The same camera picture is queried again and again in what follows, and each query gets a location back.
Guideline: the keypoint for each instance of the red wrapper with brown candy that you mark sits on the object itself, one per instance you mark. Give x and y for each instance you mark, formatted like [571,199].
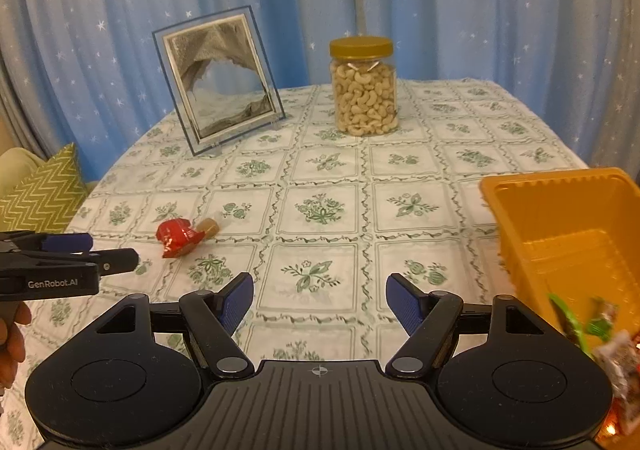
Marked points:
[179,236]

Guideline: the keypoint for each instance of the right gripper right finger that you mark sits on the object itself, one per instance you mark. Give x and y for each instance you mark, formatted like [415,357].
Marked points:
[428,319]

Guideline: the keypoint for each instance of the yellow-green sofa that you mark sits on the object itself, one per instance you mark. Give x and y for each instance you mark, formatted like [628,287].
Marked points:
[15,165]

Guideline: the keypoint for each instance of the green zigzag cushion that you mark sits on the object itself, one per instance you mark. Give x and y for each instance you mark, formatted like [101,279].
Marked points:
[48,199]

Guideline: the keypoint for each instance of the cashew jar gold lid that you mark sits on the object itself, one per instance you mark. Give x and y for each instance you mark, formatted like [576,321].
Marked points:
[363,79]

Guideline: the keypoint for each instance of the green wrapped brown candy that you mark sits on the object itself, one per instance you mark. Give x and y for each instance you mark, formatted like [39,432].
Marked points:
[600,324]

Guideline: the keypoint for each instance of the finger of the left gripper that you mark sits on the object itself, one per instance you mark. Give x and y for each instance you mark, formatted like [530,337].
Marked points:
[26,240]
[115,261]

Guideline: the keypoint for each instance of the left hand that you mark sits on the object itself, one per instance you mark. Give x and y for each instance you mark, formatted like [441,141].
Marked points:
[13,345]

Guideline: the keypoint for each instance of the glass sand art frame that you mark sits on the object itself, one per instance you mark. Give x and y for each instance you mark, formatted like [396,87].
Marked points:
[219,77]

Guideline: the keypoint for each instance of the green floral tablecloth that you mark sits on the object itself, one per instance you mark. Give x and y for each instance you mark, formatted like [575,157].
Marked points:
[318,218]

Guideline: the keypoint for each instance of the orange plastic tray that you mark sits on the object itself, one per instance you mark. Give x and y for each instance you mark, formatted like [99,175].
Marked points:
[572,234]

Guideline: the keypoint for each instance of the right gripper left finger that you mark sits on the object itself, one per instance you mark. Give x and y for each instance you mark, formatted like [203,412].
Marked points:
[212,318]

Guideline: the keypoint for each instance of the red white snack packet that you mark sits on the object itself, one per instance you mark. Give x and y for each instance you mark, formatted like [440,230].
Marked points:
[619,359]

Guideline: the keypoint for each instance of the blue star curtain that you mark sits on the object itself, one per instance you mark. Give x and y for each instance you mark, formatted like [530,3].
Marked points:
[86,72]

